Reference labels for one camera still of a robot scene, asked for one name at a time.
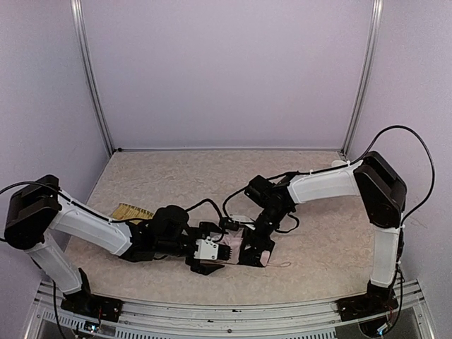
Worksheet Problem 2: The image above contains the pink and black folding umbrella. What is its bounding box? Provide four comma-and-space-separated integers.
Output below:
214, 227, 292, 268

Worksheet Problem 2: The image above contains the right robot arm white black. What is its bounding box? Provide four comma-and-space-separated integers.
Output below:
239, 151, 407, 302

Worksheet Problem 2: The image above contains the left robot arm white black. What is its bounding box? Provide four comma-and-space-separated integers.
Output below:
4, 174, 231, 295

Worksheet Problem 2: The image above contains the woven bamboo tray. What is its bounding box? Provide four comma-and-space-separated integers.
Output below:
111, 203, 153, 220

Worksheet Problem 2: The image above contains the light blue paper cup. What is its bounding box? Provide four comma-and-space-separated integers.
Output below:
331, 160, 348, 167

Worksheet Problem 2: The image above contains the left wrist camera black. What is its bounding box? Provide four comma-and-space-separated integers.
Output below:
194, 238, 232, 261

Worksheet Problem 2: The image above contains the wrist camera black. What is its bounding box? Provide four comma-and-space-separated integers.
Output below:
194, 238, 232, 261
219, 215, 255, 231

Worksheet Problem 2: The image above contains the left camera black cable loop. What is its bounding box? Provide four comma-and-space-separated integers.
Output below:
183, 198, 225, 234

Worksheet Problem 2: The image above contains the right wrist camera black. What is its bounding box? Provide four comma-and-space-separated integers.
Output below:
219, 215, 255, 231

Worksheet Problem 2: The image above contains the aluminium front rail frame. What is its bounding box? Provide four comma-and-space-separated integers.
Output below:
24, 278, 435, 339

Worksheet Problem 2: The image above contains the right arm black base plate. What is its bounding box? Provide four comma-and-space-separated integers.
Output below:
336, 288, 399, 321

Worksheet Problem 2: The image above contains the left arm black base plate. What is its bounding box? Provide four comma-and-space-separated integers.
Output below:
61, 290, 123, 323

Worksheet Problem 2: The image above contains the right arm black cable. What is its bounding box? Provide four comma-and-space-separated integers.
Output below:
222, 124, 436, 220

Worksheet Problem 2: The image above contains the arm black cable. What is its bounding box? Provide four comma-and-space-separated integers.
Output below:
0, 181, 149, 244
222, 124, 436, 220

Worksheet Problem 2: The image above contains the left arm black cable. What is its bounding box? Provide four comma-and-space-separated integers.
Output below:
0, 181, 149, 244

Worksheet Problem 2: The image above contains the right aluminium corner post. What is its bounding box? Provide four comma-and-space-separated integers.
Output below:
340, 0, 383, 158

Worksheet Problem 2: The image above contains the aluminium corner post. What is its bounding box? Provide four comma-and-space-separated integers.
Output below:
340, 0, 383, 158
70, 0, 115, 157

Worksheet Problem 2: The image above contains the left aluminium corner post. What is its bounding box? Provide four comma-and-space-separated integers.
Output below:
70, 0, 115, 157

